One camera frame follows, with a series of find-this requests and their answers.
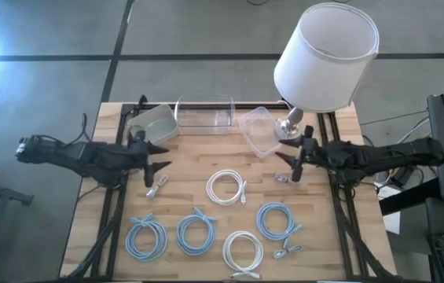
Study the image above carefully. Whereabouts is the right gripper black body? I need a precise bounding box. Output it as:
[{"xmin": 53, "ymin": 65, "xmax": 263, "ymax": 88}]
[{"xmin": 292, "ymin": 125, "xmax": 321, "ymax": 183}]

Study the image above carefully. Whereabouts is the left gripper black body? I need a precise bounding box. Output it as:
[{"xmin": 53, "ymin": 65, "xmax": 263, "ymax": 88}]
[{"xmin": 127, "ymin": 130, "xmax": 156, "ymax": 189}]

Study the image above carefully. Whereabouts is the short white cable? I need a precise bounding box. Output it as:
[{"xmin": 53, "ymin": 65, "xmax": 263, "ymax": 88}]
[{"xmin": 145, "ymin": 175, "xmax": 170, "ymax": 200}]

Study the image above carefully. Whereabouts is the light blue cable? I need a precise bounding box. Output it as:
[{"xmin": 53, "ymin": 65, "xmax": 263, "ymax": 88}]
[
  {"xmin": 176, "ymin": 207, "xmax": 218, "ymax": 257},
  {"xmin": 124, "ymin": 212, "xmax": 169, "ymax": 263},
  {"xmin": 255, "ymin": 201, "xmax": 303, "ymax": 248}
]

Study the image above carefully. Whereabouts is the small silver adapter bottom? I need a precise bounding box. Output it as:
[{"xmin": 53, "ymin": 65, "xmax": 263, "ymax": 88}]
[{"xmin": 272, "ymin": 244, "xmax": 304, "ymax": 259}]

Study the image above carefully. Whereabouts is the silver metal lamp base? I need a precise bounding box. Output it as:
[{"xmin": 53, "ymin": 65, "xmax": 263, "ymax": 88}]
[{"xmin": 273, "ymin": 106, "xmax": 305, "ymax": 142}]

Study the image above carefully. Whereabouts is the clear plastic container left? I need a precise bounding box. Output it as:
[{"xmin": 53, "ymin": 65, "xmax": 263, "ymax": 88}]
[{"xmin": 126, "ymin": 103, "xmax": 181, "ymax": 145}]

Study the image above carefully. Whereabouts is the small clear plastic bin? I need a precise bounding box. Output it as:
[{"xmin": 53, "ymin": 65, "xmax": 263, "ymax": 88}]
[{"xmin": 238, "ymin": 105, "xmax": 288, "ymax": 159}]

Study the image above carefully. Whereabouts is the large clear plastic bin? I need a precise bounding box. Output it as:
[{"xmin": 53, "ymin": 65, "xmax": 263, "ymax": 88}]
[{"xmin": 174, "ymin": 94, "xmax": 237, "ymax": 137}]

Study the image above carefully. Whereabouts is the white lampshade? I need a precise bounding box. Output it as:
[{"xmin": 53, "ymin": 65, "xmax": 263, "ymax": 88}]
[{"xmin": 273, "ymin": 2, "xmax": 380, "ymax": 114}]

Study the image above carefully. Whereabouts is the white paper sheet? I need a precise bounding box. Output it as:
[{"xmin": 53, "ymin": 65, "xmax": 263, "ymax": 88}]
[{"xmin": 376, "ymin": 183, "xmax": 402, "ymax": 202}]

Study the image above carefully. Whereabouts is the black power adapter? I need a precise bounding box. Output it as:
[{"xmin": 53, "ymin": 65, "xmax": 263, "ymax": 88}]
[{"xmin": 390, "ymin": 164, "xmax": 417, "ymax": 188}]

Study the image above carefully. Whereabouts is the black cart leg bar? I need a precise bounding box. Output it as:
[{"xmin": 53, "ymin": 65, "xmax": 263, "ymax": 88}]
[{"xmin": 378, "ymin": 178, "xmax": 442, "ymax": 216}]

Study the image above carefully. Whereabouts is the white braided coiled cable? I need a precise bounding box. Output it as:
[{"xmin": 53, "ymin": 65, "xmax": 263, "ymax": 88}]
[
  {"xmin": 205, "ymin": 168, "xmax": 248, "ymax": 207},
  {"xmin": 222, "ymin": 230, "xmax": 265, "ymax": 280}
]

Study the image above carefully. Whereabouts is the black aluminium table frame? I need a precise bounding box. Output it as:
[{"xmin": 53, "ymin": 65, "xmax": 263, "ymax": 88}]
[{"xmin": 64, "ymin": 94, "xmax": 399, "ymax": 282}]

